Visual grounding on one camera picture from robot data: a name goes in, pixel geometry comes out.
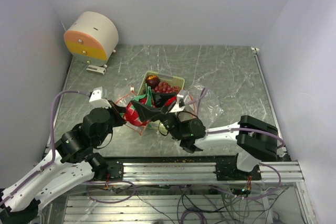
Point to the pink dragon fruit toy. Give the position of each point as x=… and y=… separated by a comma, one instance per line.
x=131, y=114

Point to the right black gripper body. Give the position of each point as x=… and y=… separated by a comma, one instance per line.
x=171, y=123

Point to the clear orange zip bag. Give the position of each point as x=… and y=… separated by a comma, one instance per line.
x=124, y=96

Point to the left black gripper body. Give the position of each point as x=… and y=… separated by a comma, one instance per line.
x=116, y=118

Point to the purple grape bunch toy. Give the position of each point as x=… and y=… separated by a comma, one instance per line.
x=164, y=87

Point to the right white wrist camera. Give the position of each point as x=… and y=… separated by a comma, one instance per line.
x=183, y=100

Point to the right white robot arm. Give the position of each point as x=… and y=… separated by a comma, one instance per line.
x=258, y=140

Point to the white corner clip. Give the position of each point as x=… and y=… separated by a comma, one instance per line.
x=255, y=50

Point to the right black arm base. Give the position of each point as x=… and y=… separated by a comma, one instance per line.
x=227, y=171

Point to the aluminium frame rail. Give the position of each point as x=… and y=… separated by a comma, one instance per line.
x=185, y=190

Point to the round cream drawer cabinet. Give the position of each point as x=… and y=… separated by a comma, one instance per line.
x=92, y=38

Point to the small white grey block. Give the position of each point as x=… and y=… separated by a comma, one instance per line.
x=96, y=69

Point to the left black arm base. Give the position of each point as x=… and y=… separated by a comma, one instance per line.
x=110, y=170

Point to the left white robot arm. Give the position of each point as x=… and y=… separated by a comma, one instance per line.
x=71, y=162

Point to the pale green plastic basket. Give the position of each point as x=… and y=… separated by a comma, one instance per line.
x=172, y=81

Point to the dark red apple toy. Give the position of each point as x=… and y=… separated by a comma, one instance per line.
x=152, y=81

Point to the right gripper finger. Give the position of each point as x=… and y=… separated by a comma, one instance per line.
x=150, y=113
x=160, y=99

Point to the bright red apple toy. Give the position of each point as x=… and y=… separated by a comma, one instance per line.
x=170, y=101

